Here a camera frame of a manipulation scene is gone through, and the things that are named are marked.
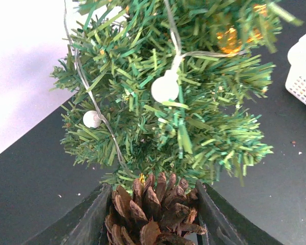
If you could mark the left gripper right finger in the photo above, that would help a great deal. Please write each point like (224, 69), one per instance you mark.
(224, 223)

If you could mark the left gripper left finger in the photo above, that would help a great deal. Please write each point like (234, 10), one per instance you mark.
(84, 224)

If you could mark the small green christmas tree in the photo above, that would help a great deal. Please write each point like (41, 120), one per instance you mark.
(168, 97)

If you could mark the white perforated plastic basket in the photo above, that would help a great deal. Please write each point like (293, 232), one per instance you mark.
(296, 79)

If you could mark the gold gift box ornament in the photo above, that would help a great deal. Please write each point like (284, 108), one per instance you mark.
(229, 41)

